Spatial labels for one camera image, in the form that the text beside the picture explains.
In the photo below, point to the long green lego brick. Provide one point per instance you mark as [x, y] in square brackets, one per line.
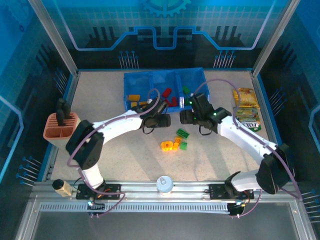
[186, 100]
[183, 133]

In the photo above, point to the long red lego brick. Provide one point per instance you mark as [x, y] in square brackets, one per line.
[173, 101]
[166, 92]

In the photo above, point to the orange lego brick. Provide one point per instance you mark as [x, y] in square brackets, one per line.
[178, 140]

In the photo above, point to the yellow lego brick with holes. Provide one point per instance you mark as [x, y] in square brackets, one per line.
[167, 144]

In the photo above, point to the small yellow lego brick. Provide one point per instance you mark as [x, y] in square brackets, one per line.
[176, 145]

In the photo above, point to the blue three-compartment bin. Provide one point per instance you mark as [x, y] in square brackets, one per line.
[140, 82]

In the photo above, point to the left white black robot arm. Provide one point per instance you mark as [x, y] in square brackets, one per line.
[117, 125]

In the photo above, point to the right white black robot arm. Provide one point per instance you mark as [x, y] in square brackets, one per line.
[245, 137]

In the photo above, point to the green snack bag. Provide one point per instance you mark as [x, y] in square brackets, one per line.
[250, 120]

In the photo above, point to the yellow snack bag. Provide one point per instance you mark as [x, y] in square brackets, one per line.
[245, 97]

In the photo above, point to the white round dome knob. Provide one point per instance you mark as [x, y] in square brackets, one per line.
[164, 184]

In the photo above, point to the pink cream knife block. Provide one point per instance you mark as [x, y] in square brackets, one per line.
[55, 127]

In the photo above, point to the beige cylinder with black cap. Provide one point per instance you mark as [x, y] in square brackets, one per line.
[63, 188]

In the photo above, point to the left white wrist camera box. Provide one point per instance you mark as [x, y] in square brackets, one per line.
[149, 100]

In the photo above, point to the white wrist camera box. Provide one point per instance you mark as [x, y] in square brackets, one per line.
[191, 95]
[149, 100]

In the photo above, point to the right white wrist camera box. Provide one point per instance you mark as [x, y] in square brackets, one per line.
[191, 95]

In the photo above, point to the aluminium side rail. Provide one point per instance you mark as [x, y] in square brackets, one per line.
[255, 81]
[73, 87]

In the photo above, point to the aluminium cross rail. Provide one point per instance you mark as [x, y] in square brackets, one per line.
[140, 187]

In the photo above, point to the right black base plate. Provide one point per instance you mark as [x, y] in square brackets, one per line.
[216, 191]

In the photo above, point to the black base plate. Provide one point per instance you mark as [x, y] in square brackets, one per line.
[112, 191]
[216, 191]

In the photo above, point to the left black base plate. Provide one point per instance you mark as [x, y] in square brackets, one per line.
[112, 191]

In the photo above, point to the black connector bracket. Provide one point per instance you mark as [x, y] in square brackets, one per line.
[236, 212]
[96, 212]

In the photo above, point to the aluminium upright post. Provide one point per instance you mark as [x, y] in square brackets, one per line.
[55, 37]
[274, 37]

